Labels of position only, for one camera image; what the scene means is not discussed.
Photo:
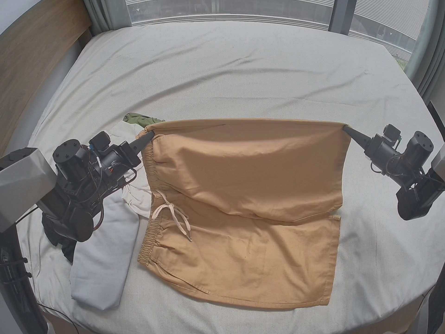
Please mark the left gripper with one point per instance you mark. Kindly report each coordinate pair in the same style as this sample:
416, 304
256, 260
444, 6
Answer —
118, 158

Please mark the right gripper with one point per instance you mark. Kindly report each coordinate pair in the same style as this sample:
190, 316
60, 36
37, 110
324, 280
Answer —
380, 151

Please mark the tan shorts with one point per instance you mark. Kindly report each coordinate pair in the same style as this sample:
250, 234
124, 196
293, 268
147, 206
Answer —
243, 186

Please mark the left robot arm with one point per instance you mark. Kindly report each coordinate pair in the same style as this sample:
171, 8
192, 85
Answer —
24, 183

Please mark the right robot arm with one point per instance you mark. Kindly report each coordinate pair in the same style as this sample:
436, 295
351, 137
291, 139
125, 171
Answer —
417, 200

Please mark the bed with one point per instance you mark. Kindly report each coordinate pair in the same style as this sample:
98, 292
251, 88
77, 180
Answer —
222, 64

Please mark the white garment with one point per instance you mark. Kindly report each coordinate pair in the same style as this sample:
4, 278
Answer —
139, 197

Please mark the olive green garment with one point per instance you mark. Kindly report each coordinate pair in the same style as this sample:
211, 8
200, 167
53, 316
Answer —
139, 119

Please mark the pale grey garment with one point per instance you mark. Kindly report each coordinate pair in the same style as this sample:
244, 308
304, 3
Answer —
104, 256

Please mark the black garment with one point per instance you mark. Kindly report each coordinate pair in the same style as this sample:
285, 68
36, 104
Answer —
67, 252

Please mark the grey-green curtain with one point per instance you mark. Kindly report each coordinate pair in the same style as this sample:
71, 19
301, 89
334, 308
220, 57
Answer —
429, 47
104, 5

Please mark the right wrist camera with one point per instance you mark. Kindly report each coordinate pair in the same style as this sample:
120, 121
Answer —
392, 135

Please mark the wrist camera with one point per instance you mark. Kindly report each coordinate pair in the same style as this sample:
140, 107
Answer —
392, 135
100, 141

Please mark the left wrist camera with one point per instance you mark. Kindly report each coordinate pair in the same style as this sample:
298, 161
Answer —
100, 141

